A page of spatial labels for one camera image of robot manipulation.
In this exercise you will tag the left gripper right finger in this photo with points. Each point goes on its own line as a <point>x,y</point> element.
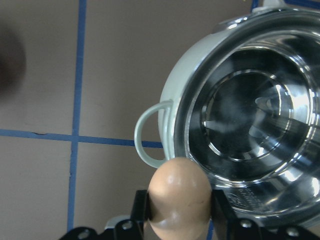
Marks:
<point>222,214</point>

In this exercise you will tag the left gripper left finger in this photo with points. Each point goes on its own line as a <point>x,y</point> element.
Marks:
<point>141,211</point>

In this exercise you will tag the brown egg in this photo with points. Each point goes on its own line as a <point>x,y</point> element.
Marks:
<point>180,200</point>

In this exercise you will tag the mint green electric pot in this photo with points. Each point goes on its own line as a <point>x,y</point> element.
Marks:
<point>244,103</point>

